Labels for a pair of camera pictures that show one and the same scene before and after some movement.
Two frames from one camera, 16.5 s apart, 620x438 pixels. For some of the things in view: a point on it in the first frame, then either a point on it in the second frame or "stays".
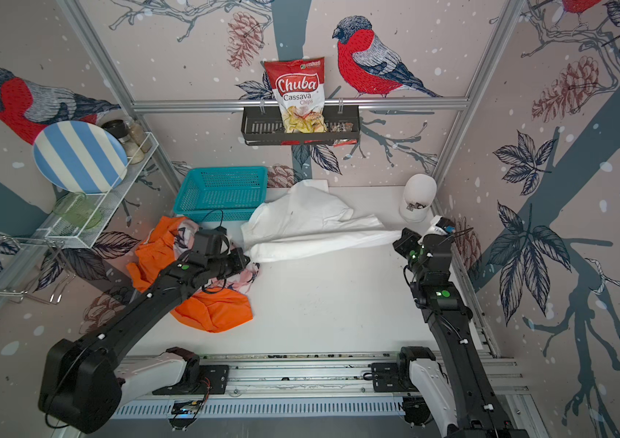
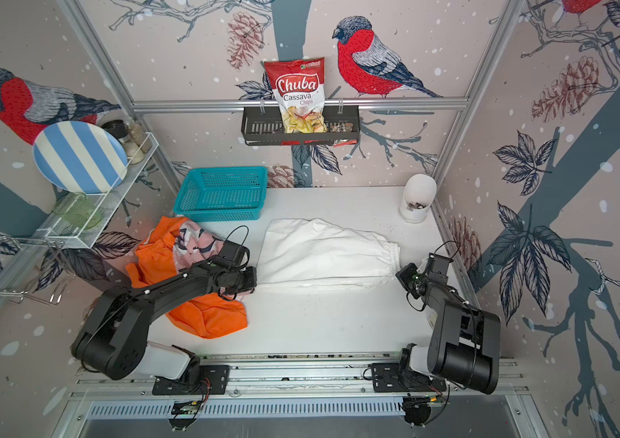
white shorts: x=305 y=218 to x=307 y=254
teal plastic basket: x=222 y=193 stays
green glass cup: x=78 y=209 stays
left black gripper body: x=227 y=264 to x=242 y=279
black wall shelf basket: x=264 y=126 stays
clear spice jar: x=139 y=136 stays
